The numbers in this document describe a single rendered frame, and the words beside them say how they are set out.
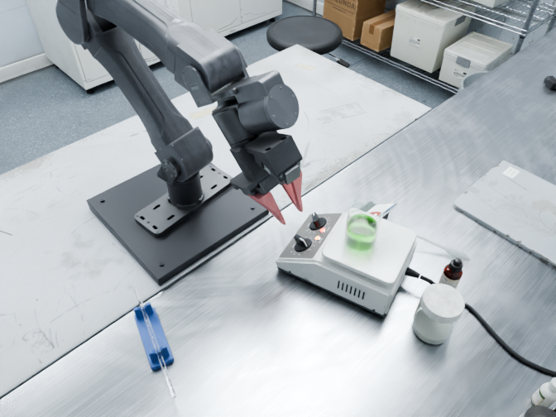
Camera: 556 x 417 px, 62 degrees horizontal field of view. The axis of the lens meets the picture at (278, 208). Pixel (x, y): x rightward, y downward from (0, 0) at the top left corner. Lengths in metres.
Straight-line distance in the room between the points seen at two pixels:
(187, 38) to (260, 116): 0.15
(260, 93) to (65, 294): 0.48
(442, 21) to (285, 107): 2.36
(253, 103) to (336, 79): 0.73
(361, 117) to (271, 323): 0.60
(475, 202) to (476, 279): 0.18
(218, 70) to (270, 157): 0.14
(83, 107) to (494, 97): 2.37
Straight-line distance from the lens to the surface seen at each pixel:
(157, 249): 0.83
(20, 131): 3.01
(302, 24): 2.25
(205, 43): 0.65
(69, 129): 2.90
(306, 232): 0.80
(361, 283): 0.72
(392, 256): 0.73
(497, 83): 1.41
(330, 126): 1.12
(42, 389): 0.77
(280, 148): 0.58
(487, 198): 1.00
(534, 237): 0.96
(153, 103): 0.79
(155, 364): 0.72
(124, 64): 0.79
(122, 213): 0.91
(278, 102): 0.59
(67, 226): 0.96
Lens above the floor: 1.54
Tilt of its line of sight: 45 degrees down
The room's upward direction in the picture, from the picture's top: straight up
